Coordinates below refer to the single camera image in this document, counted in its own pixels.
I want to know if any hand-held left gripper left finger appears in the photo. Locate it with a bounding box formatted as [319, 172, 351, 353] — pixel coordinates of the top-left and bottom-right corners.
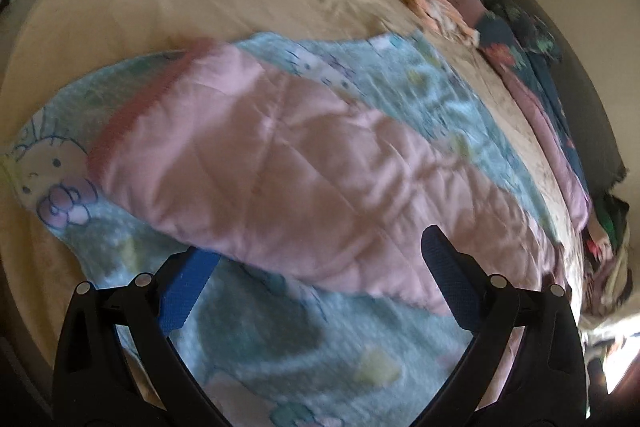
[52, 248, 232, 427]

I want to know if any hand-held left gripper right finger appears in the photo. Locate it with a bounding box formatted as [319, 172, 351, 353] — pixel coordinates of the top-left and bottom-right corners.
[412, 224, 589, 427]

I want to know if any pink quilted comforter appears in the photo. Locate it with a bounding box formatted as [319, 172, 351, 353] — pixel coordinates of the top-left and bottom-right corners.
[87, 38, 558, 318]

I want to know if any pile of mixed clothes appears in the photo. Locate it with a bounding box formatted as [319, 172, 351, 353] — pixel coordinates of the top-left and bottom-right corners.
[580, 192, 640, 333]

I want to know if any light blue cartoon print blanket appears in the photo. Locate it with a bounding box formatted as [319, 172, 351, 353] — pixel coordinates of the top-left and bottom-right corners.
[0, 29, 561, 427]

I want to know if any dark headboard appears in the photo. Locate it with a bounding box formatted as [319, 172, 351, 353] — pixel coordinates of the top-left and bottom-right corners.
[450, 0, 628, 192]

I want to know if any dark floral quilt pink lining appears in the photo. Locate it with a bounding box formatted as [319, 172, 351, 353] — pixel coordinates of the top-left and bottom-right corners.
[425, 0, 593, 233]

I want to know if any orange floral cloth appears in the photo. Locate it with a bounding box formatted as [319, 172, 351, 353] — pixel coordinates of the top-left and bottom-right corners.
[370, 0, 481, 45]

